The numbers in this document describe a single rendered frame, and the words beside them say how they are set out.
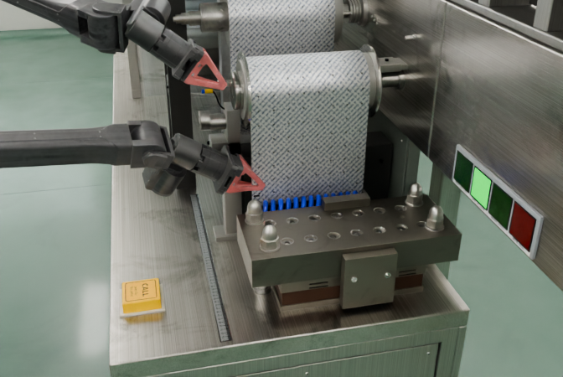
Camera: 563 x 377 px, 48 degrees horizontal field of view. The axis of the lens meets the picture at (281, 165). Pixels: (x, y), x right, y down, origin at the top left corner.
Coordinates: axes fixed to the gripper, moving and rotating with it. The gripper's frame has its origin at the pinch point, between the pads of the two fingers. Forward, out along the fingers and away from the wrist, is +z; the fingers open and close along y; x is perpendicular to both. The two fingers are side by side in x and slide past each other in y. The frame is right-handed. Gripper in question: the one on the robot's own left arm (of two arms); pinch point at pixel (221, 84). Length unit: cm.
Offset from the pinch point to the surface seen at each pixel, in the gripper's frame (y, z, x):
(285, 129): 4.1, 14.5, 0.4
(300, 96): 4.6, 12.7, 7.2
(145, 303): 15.9, 9.2, -39.4
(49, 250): -158, 14, -131
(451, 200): -14, 66, 7
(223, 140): -4.2, 8.0, -9.9
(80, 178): -231, 16, -121
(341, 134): 3.4, 24.7, 5.9
